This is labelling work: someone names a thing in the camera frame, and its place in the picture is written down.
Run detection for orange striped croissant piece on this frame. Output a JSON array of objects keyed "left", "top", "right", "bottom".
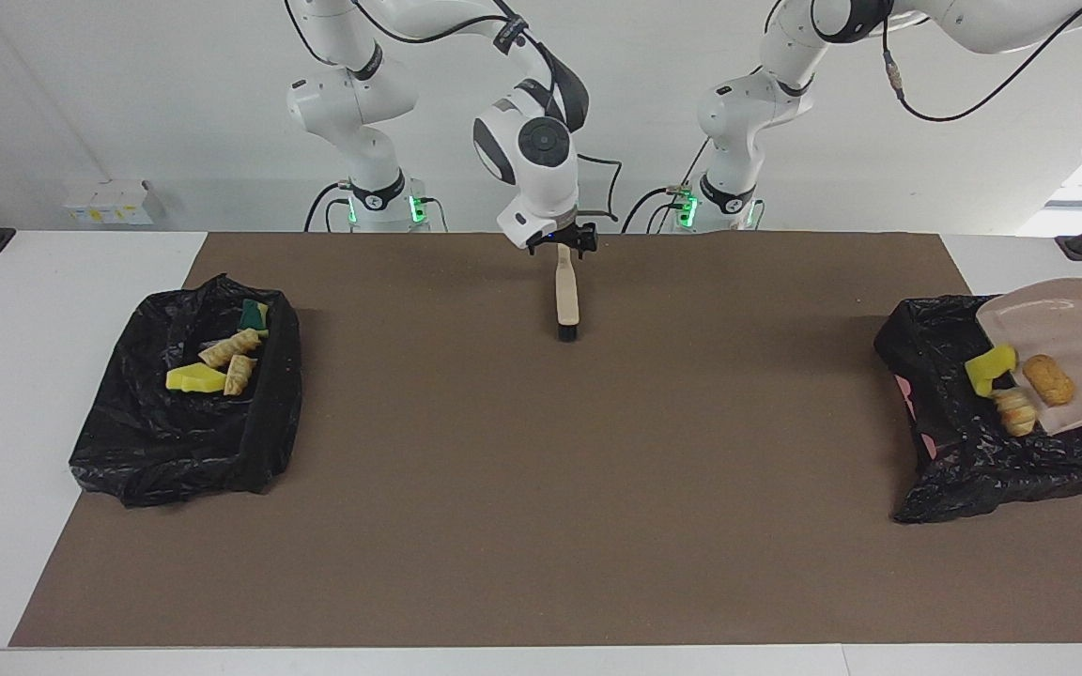
[
  {"left": 992, "top": 388, "right": 1039, "bottom": 438},
  {"left": 224, "top": 354, "right": 259, "bottom": 397}
]

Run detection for black base power cable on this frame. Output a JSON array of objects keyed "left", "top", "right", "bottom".
[
  {"left": 304, "top": 181, "right": 356, "bottom": 233},
  {"left": 621, "top": 141, "right": 716, "bottom": 233}
]

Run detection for beige hand brush black bristles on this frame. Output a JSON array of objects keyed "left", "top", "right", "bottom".
[{"left": 554, "top": 244, "right": 581, "bottom": 342}]

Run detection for brown table mat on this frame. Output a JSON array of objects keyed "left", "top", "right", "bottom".
[{"left": 10, "top": 232, "right": 1082, "bottom": 649}]

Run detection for notched yellow sponge piece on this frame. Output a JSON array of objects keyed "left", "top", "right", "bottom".
[{"left": 964, "top": 345, "right": 1019, "bottom": 397}]

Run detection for white wall socket box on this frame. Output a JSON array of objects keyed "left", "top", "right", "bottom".
[{"left": 63, "top": 178, "right": 168, "bottom": 225}]

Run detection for brown bread roll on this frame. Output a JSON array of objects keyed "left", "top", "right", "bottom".
[{"left": 1022, "top": 354, "right": 1076, "bottom": 407}]

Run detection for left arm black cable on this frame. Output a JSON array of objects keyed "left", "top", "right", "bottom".
[{"left": 762, "top": 0, "right": 1082, "bottom": 124}]

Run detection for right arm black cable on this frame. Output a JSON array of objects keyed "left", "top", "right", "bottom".
[{"left": 283, "top": 0, "right": 623, "bottom": 223}]

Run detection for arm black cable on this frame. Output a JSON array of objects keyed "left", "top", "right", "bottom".
[
  {"left": 283, "top": 0, "right": 623, "bottom": 223},
  {"left": 762, "top": 0, "right": 1082, "bottom": 124}
]

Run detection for black-bagged pink trash bin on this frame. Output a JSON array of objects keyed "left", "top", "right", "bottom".
[{"left": 873, "top": 294, "right": 1082, "bottom": 525}]

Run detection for large yellow sponge piece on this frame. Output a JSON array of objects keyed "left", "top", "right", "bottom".
[{"left": 165, "top": 363, "right": 228, "bottom": 393}]

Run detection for beige plastic dustpan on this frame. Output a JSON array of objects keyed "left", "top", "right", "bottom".
[{"left": 976, "top": 277, "right": 1082, "bottom": 435}]

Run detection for pale bread piece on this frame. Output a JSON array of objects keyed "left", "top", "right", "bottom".
[{"left": 198, "top": 329, "right": 263, "bottom": 368}]

